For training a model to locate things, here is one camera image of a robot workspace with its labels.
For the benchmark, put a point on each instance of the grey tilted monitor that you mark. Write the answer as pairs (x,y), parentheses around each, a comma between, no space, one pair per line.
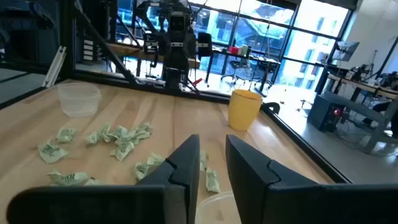
(345,49)

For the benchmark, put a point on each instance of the white aluminium profile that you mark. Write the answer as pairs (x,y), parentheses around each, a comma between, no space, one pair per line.
(54,67)

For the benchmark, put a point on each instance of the wooden desk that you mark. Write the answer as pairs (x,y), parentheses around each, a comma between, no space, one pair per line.
(130,51)

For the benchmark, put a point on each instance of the black desk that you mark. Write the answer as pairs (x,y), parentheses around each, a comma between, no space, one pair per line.
(248,59)

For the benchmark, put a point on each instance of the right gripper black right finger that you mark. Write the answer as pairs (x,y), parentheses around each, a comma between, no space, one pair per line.
(311,205)

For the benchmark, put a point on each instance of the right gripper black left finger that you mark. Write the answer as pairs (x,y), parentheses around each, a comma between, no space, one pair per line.
(93,205)

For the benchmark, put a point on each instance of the grey metal workbench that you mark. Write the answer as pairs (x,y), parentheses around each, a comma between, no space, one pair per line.
(367,109)

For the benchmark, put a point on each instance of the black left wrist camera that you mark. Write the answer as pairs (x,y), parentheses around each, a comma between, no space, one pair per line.
(177,21)

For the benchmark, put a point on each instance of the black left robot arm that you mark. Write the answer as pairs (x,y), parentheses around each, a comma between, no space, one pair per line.
(172,77)

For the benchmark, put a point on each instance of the black office chair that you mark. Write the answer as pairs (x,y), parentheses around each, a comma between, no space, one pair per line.
(241,67)

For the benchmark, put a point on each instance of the yellow plastic cup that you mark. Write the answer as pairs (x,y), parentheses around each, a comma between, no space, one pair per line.
(244,112)

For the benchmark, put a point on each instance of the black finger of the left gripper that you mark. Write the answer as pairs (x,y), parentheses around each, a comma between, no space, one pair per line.
(205,45)
(151,43)

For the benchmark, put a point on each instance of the red box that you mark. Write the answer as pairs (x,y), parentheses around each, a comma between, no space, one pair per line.
(233,50)

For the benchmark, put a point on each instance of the black computer tower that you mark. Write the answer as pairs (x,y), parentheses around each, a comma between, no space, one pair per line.
(323,113)

